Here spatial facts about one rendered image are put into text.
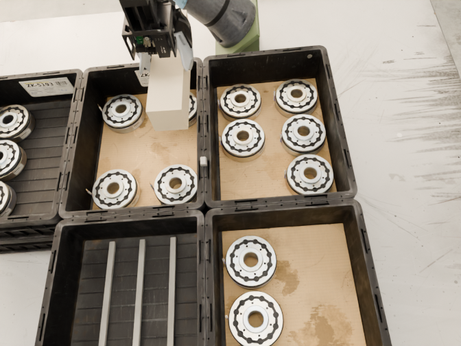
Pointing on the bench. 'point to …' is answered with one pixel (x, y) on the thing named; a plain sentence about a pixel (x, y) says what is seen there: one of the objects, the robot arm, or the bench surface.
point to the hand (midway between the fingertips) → (169, 63)
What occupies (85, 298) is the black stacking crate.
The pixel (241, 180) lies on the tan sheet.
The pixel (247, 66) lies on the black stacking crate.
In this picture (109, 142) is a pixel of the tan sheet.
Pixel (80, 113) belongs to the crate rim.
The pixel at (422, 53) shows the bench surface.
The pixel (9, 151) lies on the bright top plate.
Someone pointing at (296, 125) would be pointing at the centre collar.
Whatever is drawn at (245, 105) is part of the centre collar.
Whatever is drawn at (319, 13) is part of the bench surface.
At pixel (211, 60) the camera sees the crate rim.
